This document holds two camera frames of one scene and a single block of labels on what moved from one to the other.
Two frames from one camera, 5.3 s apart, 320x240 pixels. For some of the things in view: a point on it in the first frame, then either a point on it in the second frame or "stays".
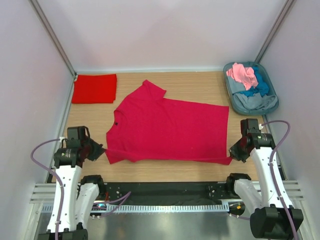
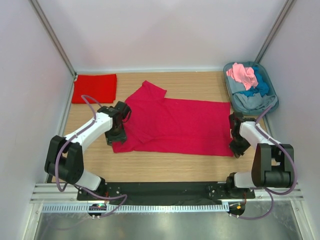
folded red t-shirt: [94, 89] stays
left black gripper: [98, 149] → [121, 137]
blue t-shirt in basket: [262, 88] stays
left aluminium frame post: [54, 36] stays
